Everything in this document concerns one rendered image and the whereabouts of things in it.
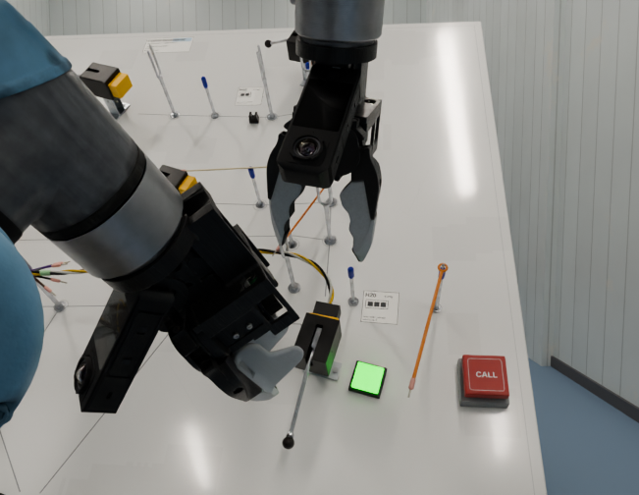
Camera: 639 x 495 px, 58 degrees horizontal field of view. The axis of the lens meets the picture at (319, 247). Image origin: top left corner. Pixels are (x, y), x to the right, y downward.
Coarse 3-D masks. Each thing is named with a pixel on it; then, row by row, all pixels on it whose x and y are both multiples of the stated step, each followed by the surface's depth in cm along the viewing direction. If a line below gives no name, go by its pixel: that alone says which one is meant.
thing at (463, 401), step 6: (462, 378) 69; (462, 384) 69; (462, 390) 68; (462, 396) 68; (462, 402) 68; (468, 402) 68; (474, 402) 68; (480, 402) 68; (486, 402) 67; (492, 402) 67; (498, 402) 67; (504, 402) 67
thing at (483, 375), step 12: (468, 360) 69; (480, 360) 68; (492, 360) 68; (504, 360) 68; (468, 372) 68; (480, 372) 68; (492, 372) 68; (504, 372) 67; (468, 384) 67; (480, 384) 67; (492, 384) 67; (504, 384) 67; (468, 396) 67; (480, 396) 67; (492, 396) 66; (504, 396) 66
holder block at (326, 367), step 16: (304, 320) 67; (320, 320) 67; (336, 320) 67; (304, 336) 66; (320, 336) 66; (336, 336) 67; (304, 352) 65; (320, 352) 65; (336, 352) 69; (304, 368) 68; (320, 368) 66
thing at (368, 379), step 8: (360, 368) 72; (368, 368) 72; (376, 368) 72; (384, 368) 72; (352, 376) 72; (360, 376) 71; (368, 376) 71; (376, 376) 71; (384, 376) 71; (352, 384) 71; (360, 384) 71; (368, 384) 71; (376, 384) 70; (360, 392) 71; (368, 392) 70; (376, 392) 70
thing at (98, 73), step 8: (96, 64) 100; (88, 72) 98; (96, 72) 99; (104, 72) 98; (112, 72) 98; (120, 72) 99; (88, 80) 98; (96, 80) 97; (104, 80) 97; (112, 80) 98; (96, 88) 99; (104, 88) 98; (104, 96) 100; (112, 96) 99; (112, 104) 103; (120, 104) 105; (128, 104) 106; (112, 112) 105; (120, 112) 105
